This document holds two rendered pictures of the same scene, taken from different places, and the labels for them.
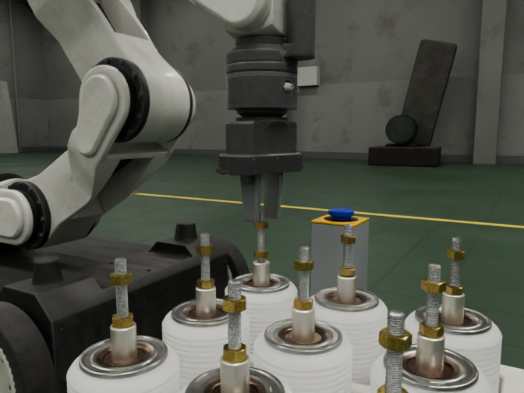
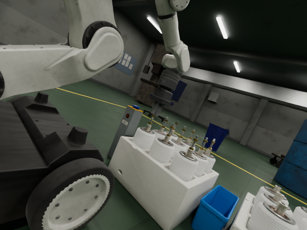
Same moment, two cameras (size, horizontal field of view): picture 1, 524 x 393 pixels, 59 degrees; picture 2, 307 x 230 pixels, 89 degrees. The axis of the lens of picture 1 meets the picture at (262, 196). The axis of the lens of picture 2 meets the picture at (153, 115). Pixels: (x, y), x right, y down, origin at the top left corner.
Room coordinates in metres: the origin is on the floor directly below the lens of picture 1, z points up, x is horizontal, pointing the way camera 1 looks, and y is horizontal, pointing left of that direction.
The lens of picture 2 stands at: (0.50, 0.75, 0.41)
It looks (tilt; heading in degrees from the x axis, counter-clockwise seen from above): 5 degrees down; 277
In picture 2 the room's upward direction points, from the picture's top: 23 degrees clockwise
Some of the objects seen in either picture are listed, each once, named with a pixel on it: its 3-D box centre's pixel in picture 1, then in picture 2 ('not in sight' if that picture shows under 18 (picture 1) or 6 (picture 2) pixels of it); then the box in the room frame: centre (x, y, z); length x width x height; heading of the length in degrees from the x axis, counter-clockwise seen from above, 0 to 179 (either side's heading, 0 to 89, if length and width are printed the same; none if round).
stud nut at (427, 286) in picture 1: (433, 285); not in sight; (0.37, -0.14, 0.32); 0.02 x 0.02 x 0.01; 5
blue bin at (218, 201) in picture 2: not in sight; (216, 210); (0.16, 0.03, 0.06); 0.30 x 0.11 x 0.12; 61
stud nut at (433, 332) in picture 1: (431, 329); not in sight; (0.37, -0.14, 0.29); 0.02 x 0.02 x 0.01; 5
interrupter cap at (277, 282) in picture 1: (260, 283); (147, 130); (0.59, 0.00, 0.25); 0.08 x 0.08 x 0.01
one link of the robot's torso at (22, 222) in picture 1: (37, 210); not in sight; (1.01, 0.49, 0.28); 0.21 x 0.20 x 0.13; 60
